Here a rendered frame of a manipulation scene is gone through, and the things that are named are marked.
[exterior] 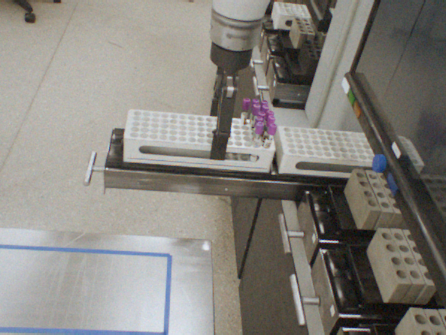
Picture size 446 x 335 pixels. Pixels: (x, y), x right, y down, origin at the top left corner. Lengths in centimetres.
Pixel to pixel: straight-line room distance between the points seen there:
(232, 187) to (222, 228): 100
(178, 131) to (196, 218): 107
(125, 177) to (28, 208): 111
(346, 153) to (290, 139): 12
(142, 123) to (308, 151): 34
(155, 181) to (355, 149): 42
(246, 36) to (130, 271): 42
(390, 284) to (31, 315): 53
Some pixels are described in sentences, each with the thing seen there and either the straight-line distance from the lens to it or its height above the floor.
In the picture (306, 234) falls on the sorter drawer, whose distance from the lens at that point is 96.
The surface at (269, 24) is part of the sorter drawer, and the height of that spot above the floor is 82.
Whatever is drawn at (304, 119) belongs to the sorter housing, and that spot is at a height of 73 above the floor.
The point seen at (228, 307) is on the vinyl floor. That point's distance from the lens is 175.
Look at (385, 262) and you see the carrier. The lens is 84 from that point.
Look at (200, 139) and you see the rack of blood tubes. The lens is 96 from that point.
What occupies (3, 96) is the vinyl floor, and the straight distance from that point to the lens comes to 270.
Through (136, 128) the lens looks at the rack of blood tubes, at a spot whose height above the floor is 87.
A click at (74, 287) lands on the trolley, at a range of 77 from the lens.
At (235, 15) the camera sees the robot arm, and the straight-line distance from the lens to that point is 81.
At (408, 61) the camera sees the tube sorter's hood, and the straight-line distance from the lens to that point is 83.
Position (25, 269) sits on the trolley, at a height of 82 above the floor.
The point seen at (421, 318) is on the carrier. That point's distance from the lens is 78.
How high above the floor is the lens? 144
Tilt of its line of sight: 39 degrees down
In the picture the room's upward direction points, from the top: 10 degrees clockwise
